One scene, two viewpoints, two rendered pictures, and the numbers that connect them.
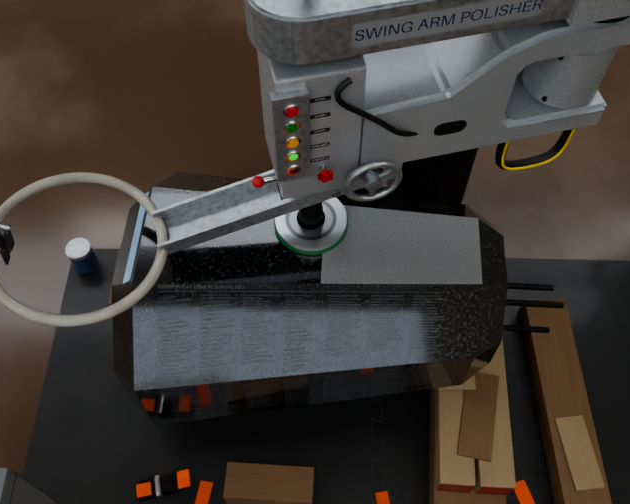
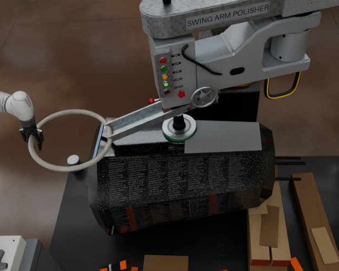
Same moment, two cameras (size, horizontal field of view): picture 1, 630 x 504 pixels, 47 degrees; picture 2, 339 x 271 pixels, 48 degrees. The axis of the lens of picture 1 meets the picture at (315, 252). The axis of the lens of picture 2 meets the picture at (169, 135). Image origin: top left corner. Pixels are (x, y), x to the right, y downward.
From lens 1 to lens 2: 0.45 m
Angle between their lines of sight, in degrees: 11
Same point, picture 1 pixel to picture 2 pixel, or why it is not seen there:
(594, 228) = (326, 141)
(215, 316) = (135, 171)
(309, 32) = (167, 22)
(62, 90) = (66, 94)
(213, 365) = (135, 196)
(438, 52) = (228, 37)
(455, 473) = (259, 254)
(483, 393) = (272, 215)
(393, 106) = (209, 60)
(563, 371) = (313, 206)
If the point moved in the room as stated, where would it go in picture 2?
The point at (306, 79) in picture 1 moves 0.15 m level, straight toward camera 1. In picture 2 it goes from (168, 45) to (168, 65)
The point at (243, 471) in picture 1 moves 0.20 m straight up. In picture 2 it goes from (152, 258) to (148, 245)
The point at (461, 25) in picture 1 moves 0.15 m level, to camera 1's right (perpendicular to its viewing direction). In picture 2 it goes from (233, 18) to (266, 15)
